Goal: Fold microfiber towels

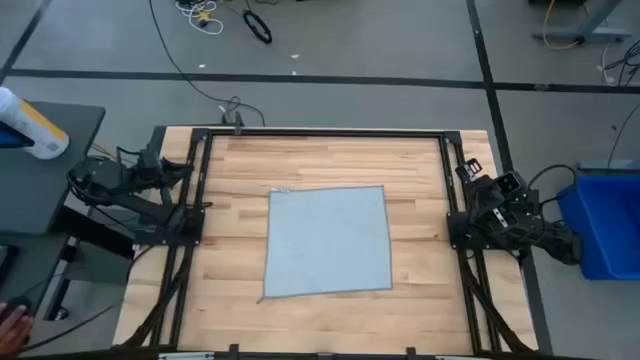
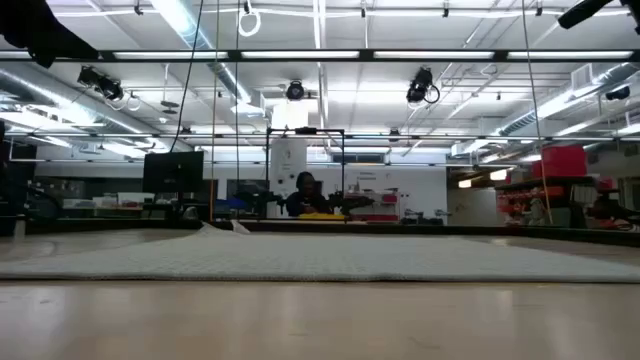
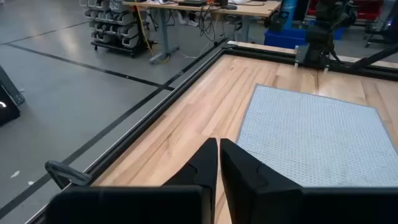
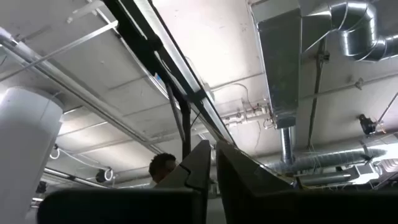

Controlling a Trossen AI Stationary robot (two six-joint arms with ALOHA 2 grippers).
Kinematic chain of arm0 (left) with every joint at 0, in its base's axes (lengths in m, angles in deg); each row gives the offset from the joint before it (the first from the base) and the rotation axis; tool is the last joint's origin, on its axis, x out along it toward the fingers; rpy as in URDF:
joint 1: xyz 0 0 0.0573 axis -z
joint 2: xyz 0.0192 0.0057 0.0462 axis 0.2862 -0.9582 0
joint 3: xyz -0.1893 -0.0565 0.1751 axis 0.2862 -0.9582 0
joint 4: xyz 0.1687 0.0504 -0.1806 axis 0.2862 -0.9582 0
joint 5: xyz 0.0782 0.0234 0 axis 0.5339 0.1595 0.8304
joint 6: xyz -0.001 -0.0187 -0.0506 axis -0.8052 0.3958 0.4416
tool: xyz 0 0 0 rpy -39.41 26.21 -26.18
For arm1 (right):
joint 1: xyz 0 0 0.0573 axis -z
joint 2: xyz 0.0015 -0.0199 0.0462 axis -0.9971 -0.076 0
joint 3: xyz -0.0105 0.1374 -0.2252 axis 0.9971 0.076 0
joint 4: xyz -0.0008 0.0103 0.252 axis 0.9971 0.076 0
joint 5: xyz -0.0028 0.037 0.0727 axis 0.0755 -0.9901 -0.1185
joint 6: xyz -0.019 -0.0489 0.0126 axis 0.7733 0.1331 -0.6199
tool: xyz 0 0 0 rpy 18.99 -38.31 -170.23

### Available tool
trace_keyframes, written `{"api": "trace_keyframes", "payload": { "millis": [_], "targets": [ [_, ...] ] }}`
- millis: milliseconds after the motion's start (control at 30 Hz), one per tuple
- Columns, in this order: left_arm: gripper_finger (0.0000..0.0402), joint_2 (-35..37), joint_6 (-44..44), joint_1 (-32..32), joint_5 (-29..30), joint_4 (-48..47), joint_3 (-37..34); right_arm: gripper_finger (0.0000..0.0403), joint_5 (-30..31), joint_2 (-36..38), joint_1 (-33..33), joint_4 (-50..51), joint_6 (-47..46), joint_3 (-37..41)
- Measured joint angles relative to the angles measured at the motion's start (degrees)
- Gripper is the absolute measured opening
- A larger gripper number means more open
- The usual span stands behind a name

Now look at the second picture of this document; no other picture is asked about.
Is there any grey microfiber towel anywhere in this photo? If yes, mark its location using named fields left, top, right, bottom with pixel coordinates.
left=0, top=222, right=640, bottom=284

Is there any person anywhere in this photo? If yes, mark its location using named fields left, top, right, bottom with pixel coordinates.
left=284, top=171, right=332, bottom=218

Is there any yellow flat object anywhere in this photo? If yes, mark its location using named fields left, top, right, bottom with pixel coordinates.
left=298, top=212, right=346, bottom=222

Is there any white building column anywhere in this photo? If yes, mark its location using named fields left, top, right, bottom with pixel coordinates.
left=269, top=102, right=310, bottom=219

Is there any black computer monitor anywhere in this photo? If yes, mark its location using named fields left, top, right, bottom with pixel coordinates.
left=142, top=150, right=205, bottom=195

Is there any black shelf with red bins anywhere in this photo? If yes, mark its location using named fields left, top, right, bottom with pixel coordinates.
left=494, top=174, right=597, bottom=229

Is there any black metal rig frame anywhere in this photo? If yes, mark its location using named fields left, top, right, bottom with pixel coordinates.
left=264, top=127, right=347, bottom=222

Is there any black hanging camera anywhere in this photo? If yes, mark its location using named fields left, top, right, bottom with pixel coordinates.
left=285, top=79, right=306, bottom=102
left=77, top=65, right=125, bottom=102
left=406, top=67, right=441, bottom=105

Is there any black aluminium table frame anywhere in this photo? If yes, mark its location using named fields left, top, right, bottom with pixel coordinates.
left=0, top=214, right=640, bottom=249

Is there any white cable loop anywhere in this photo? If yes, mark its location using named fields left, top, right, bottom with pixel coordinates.
left=237, top=7, right=262, bottom=38

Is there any black hanging cable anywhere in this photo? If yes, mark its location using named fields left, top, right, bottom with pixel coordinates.
left=168, top=0, right=205, bottom=154

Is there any thin grey hanging cable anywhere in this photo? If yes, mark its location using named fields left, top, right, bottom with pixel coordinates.
left=521, top=0, right=545, bottom=142

